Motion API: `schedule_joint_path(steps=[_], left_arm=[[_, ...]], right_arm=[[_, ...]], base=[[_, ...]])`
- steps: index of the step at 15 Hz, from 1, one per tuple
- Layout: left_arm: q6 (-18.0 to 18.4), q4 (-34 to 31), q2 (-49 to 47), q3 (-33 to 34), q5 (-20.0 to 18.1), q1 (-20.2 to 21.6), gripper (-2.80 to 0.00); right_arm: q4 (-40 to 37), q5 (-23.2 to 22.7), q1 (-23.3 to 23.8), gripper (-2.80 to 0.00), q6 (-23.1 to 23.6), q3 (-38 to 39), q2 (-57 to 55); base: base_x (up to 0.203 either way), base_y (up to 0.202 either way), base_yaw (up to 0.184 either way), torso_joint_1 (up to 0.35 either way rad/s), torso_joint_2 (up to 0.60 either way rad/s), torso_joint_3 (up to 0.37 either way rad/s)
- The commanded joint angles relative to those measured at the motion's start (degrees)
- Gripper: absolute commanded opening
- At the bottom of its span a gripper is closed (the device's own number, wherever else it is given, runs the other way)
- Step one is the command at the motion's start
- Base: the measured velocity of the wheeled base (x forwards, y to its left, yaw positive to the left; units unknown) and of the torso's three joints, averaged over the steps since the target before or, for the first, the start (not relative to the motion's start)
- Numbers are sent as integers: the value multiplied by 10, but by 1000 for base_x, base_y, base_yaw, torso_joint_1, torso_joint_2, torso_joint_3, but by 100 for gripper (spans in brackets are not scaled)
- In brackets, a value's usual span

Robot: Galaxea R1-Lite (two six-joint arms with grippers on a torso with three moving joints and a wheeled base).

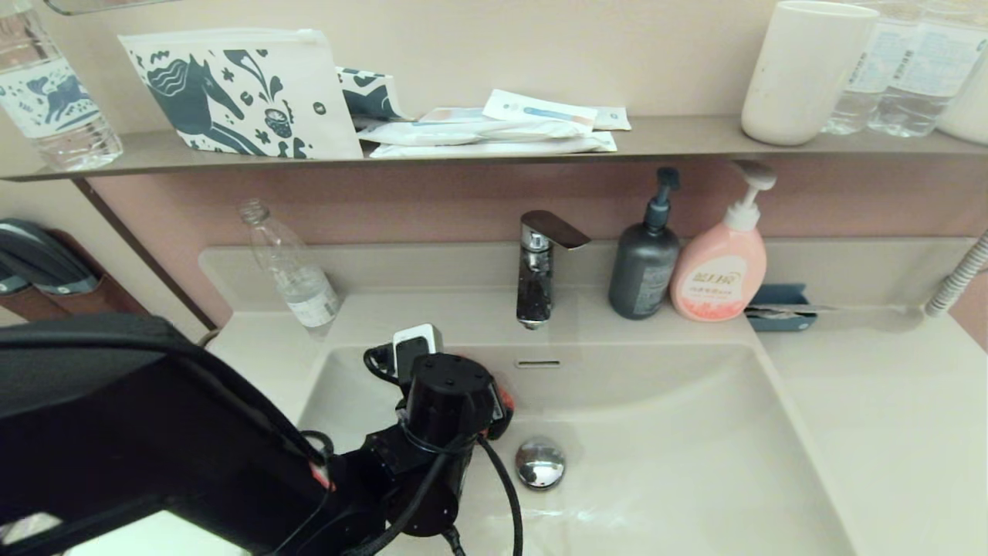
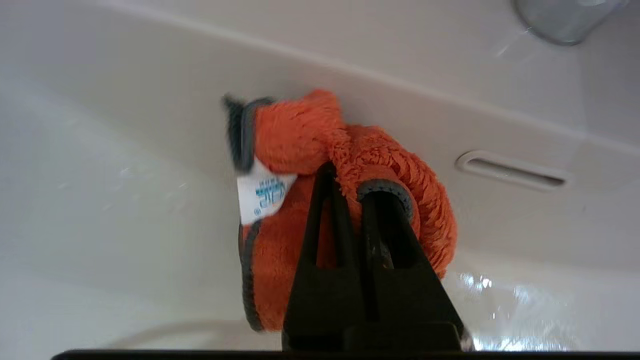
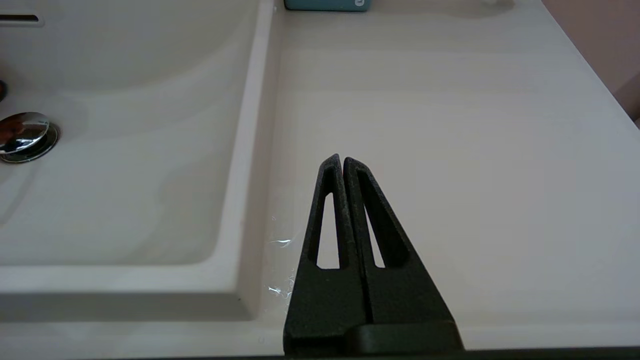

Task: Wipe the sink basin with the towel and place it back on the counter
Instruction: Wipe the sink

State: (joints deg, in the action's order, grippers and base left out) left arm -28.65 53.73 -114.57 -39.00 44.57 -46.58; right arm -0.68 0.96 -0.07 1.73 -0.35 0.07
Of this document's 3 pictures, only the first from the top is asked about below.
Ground chrome sink faucet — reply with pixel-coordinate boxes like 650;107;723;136
516;210;593;331

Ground white ceramic sink basin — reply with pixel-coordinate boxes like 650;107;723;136
297;340;858;556

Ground chrome drain stopper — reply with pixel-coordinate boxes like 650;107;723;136
515;436;567;490

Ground dark grey pump bottle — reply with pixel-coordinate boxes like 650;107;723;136
608;167;682;320

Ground empty clear plastic bottle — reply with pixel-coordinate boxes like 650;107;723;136
238;198;343;338

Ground pink pump soap bottle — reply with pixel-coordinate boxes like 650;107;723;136
669;161;777;323

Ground flat white plastic packet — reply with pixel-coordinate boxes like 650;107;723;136
370;131;618;160

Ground long white plastic packet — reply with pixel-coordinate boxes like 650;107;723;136
357;114;595;147

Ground pale blue packet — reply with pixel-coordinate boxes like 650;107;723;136
421;107;495;127

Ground blue plastic holder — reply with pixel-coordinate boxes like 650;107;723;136
744;284;816;333

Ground white packet with blue stripe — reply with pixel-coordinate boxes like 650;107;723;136
484;89;599;130

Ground small horse print pouch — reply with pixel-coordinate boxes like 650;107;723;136
337;66;416;123

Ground large horse print pouch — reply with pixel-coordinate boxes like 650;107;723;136
117;29;364;161

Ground tall white cup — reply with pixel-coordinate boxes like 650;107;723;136
741;1;879;147

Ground dark grey slipper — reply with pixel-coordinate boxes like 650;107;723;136
0;259;32;297
0;219;100;296

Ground white label water bottle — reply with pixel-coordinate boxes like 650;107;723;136
868;0;988;139
821;0;916;136

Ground horse label water bottle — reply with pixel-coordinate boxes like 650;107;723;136
0;0;124;172

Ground white ribbed container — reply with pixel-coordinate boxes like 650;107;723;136
936;45;988;147

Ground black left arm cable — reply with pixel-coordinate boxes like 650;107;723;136
266;344;524;556

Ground grey wall shelf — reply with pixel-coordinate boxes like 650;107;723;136
4;116;988;182

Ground brown fabric wall pocket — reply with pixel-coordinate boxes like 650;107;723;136
0;228;151;324

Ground white corrugated hose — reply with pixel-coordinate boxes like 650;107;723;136
925;230;988;318

